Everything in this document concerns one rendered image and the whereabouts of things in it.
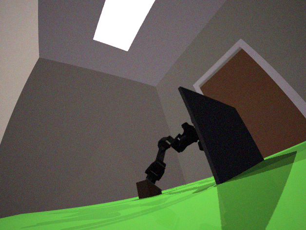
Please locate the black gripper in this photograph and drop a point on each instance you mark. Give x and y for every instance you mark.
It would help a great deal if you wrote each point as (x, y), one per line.
(195, 140)

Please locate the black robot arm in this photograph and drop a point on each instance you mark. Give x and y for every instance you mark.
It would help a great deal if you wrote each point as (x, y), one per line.
(157, 168)

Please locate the grey flat panel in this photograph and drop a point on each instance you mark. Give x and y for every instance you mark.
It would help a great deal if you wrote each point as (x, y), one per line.
(226, 141)

